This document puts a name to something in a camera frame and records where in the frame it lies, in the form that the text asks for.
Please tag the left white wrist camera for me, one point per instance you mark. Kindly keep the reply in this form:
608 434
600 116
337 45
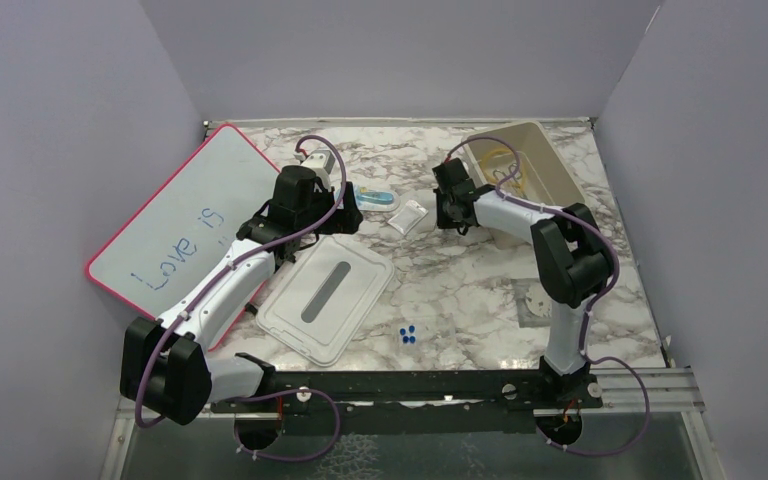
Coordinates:
321 161

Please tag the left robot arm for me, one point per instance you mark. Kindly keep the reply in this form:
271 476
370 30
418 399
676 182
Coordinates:
164 366

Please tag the tan rubber tubing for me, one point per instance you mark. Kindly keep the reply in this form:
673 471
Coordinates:
499 163

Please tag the clear zip bag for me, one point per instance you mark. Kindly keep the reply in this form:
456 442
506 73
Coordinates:
407 217

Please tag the pink framed whiteboard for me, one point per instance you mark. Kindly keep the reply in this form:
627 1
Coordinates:
176 238

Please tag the white plastic bin lid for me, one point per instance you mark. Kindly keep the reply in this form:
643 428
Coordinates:
317 307

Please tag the blue packaged item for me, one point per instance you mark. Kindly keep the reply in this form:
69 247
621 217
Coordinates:
370 200

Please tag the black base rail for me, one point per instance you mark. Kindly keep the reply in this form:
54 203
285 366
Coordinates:
401 402

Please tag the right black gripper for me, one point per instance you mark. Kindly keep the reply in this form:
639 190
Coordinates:
443 222

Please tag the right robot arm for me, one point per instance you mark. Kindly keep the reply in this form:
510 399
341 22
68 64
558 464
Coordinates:
574 264

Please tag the beige plastic bin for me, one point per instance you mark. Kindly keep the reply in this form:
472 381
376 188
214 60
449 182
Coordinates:
548 180

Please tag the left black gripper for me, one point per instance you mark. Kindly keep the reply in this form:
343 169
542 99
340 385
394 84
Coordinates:
346 219

